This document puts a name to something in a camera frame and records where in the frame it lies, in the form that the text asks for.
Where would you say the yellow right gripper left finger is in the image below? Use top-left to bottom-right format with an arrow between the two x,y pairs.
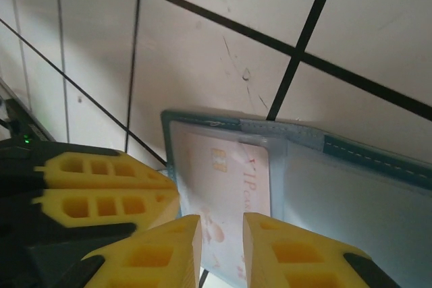
80,213 -> 203,288

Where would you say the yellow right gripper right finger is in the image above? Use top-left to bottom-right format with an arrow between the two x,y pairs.
242,212 -> 403,288

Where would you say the pink VIP credit card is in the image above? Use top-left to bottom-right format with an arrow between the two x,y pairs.
184,132 -> 271,284

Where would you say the teal leather card holder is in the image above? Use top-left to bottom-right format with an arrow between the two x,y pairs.
160,109 -> 432,288

